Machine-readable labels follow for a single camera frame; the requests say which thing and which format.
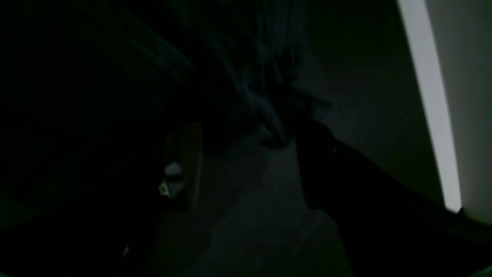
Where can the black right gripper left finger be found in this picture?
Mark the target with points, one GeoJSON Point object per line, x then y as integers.
{"type": "Point", "coordinates": [110, 231]}

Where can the black table cloth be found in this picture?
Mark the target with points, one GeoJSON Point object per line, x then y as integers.
{"type": "Point", "coordinates": [251, 219]}

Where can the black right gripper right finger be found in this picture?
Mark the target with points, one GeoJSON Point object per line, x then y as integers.
{"type": "Point", "coordinates": [387, 229]}

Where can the dark navy t-shirt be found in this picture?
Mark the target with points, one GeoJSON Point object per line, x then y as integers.
{"type": "Point", "coordinates": [247, 57]}

